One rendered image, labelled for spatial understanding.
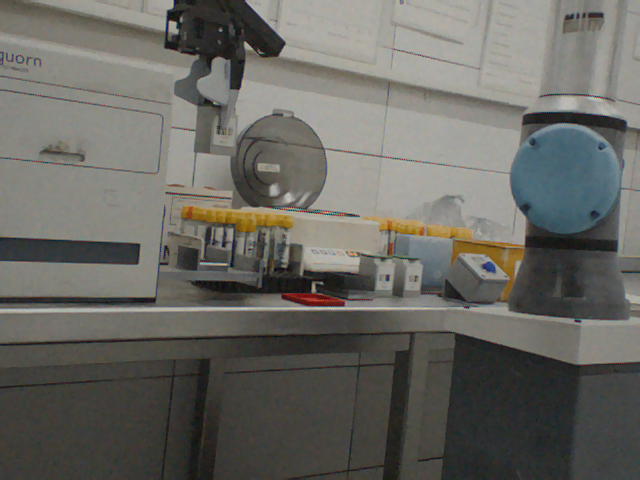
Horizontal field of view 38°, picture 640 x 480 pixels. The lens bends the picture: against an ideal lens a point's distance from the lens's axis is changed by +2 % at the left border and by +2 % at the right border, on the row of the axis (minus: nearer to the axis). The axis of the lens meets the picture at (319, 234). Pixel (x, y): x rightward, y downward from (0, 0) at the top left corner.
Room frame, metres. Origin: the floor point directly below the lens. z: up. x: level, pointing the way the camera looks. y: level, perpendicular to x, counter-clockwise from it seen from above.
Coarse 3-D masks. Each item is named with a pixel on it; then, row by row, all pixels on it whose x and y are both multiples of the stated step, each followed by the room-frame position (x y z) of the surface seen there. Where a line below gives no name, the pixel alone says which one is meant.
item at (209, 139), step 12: (204, 108) 1.26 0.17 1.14; (216, 108) 1.26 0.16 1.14; (204, 120) 1.26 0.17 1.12; (216, 120) 1.25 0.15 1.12; (204, 132) 1.26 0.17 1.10; (216, 132) 1.25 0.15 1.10; (228, 132) 1.26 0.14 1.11; (204, 144) 1.26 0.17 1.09; (216, 144) 1.25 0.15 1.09; (228, 144) 1.26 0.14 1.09
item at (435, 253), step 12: (396, 240) 1.66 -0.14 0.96; (408, 240) 1.63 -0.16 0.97; (420, 240) 1.64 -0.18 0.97; (432, 240) 1.65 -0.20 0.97; (444, 240) 1.67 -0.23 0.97; (396, 252) 1.65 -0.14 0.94; (408, 252) 1.63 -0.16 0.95; (420, 252) 1.64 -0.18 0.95; (432, 252) 1.66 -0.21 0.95; (444, 252) 1.67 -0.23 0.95; (432, 264) 1.66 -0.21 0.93; (444, 264) 1.67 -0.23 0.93; (432, 276) 1.66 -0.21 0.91; (444, 276) 1.67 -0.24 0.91; (420, 288) 1.63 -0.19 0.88; (432, 288) 1.65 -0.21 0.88
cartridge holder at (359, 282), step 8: (328, 272) 1.47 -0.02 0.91; (336, 272) 1.49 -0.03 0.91; (344, 272) 1.50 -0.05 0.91; (328, 280) 1.47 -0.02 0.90; (336, 280) 1.45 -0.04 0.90; (344, 280) 1.44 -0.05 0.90; (352, 280) 1.45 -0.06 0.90; (360, 280) 1.46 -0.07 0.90; (368, 280) 1.47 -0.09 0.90; (320, 288) 1.48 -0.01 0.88; (328, 288) 1.46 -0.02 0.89; (336, 288) 1.45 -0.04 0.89; (344, 288) 1.44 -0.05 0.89; (352, 288) 1.45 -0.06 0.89; (360, 288) 1.46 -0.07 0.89; (344, 296) 1.43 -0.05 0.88; (352, 296) 1.43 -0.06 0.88; (360, 296) 1.44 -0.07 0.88; (368, 296) 1.45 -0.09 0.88
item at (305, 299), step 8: (288, 296) 1.34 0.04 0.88; (296, 296) 1.37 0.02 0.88; (304, 296) 1.38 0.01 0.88; (312, 296) 1.38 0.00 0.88; (320, 296) 1.38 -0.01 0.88; (304, 304) 1.31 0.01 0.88; (312, 304) 1.30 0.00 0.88; (320, 304) 1.31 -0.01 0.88; (328, 304) 1.32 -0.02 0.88; (336, 304) 1.33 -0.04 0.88; (344, 304) 1.34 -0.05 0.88
